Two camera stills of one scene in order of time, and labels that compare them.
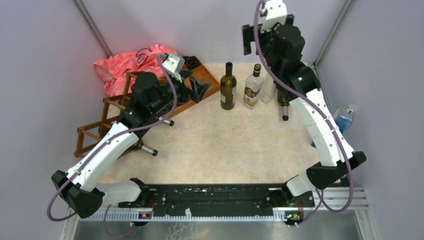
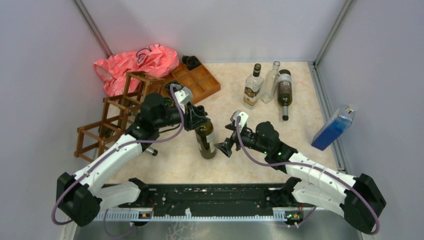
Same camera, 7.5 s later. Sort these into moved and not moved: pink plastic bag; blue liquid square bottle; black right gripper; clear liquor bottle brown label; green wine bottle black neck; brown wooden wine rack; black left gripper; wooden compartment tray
Moved: black right gripper; black left gripper; green wine bottle black neck
Not moved: clear liquor bottle brown label; blue liquid square bottle; wooden compartment tray; brown wooden wine rack; pink plastic bag
